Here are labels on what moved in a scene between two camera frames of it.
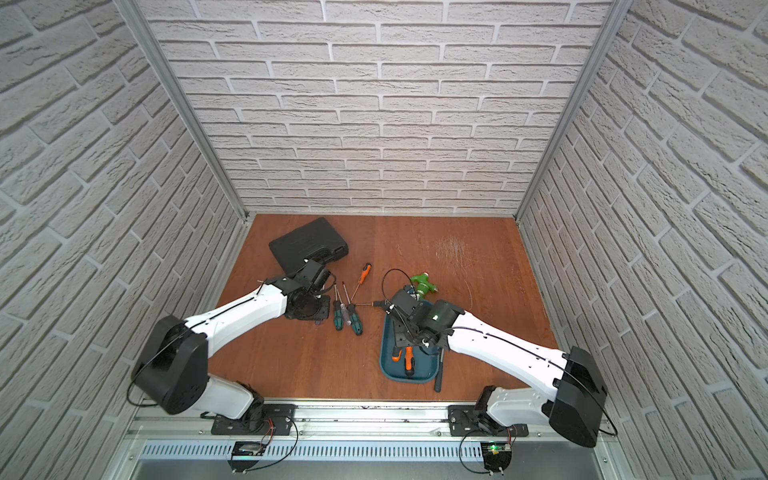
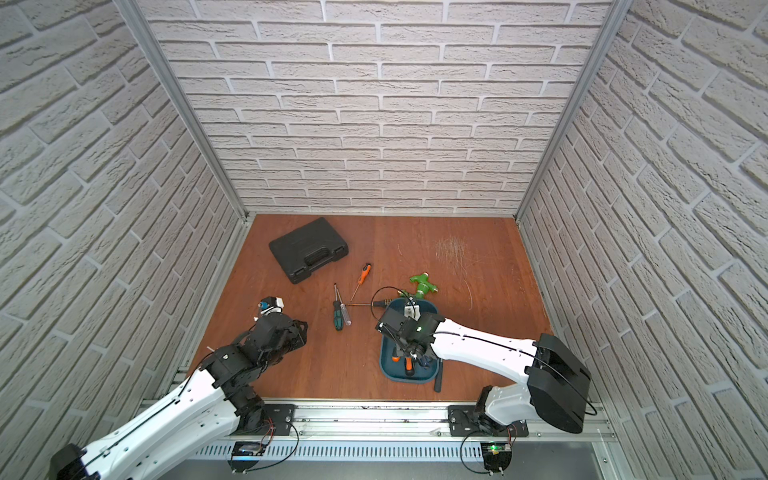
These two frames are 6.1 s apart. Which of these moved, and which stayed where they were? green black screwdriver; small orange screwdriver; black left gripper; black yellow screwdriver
Moved: black left gripper
Stayed: black yellow screwdriver; green black screwdriver; small orange screwdriver
